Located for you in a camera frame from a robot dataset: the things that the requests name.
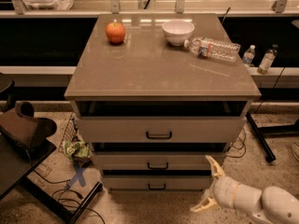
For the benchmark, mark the white bowl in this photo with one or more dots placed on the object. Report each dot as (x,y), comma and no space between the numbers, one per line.
(176,32)

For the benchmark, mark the red apple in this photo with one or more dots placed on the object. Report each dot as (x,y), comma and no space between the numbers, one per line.
(115,32)

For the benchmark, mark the green chip bag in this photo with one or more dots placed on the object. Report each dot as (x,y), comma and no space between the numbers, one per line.
(76,151)

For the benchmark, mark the clear lying water bottle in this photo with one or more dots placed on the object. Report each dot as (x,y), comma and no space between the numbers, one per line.
(204,47)

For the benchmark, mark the small standing water bottle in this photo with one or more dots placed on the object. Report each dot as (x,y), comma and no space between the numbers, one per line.
(248,56)

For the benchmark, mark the grey drawer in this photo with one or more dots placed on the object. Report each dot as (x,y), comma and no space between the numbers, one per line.
(210,122)
(155,156)
(159,180)

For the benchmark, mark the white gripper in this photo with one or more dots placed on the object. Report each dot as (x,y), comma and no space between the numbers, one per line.
(224,191)

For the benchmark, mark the black table leg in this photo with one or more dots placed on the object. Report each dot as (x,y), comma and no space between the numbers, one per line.
(69,214)

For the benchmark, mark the standing bottle with yellow liquid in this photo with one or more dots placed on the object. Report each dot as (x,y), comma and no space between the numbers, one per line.
(267,60)

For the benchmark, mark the grey drawer cabinet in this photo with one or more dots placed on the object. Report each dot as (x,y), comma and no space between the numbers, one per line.
(145,68)

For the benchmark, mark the wire basket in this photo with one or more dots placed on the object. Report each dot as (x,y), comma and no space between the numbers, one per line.
(70,131)

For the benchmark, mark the black stand base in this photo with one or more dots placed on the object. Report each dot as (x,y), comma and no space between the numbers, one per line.
(272,131)

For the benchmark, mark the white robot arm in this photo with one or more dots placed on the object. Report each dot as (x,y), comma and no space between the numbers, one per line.
(273,205)

